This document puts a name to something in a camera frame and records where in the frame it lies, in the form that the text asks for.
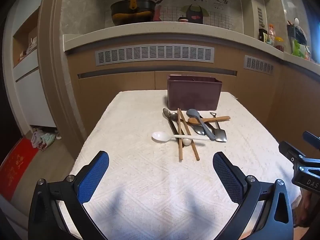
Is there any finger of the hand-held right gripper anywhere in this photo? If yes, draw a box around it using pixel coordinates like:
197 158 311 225
302 131 320 152
279 141 307 164

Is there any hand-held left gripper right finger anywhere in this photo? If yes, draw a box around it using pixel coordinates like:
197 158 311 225
213 151 293 240

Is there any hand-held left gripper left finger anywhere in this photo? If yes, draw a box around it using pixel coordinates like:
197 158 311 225
28 151 110 240

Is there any wooden chopstick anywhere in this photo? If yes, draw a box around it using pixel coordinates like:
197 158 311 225
177 108 183 161
180 111 200 161

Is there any shovel-shaped metal spoon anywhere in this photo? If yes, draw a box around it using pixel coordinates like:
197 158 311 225
209 112 227 142

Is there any wooden spoon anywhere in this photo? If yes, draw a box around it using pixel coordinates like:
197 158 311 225
187 116 231 126

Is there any grey-blue silicone spoon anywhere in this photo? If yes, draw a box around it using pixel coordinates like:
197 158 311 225
186 109 216 140

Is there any white plastic spoon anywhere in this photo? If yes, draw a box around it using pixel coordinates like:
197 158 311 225
152 132 210 142

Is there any maroon plastic utensil holder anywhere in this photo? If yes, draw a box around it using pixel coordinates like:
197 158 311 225
167 74 223 112

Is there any person's right forearm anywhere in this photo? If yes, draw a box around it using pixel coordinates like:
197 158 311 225
295 187 320 228

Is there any white textured tablecloth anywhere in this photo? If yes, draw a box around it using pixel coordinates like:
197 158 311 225
67 91 303 240

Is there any pile of slippers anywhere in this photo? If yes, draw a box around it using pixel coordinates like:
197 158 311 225
31 127 61 152

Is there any red floor mat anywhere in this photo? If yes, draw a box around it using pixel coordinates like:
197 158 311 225
0 137 38 201

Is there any green packet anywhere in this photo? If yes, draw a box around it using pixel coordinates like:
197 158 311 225
291 40 311 58

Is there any short grey vent grille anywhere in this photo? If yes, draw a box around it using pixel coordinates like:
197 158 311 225
244 55 274 75

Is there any white shelf cabinet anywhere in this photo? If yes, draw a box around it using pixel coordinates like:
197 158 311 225
12 5 57 130

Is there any orange-capped bottle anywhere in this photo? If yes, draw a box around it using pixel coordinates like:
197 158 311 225
266 24 275 46

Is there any long grey vent grille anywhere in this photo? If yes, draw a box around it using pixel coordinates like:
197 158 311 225
95 44 215 67

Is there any stone countertop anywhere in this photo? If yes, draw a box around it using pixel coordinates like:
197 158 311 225
62 21 320 67

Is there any black wok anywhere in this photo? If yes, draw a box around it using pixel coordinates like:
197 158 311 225
110 0 156 27

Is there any cartoon wall poster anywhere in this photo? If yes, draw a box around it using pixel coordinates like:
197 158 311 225
142 0 230 28

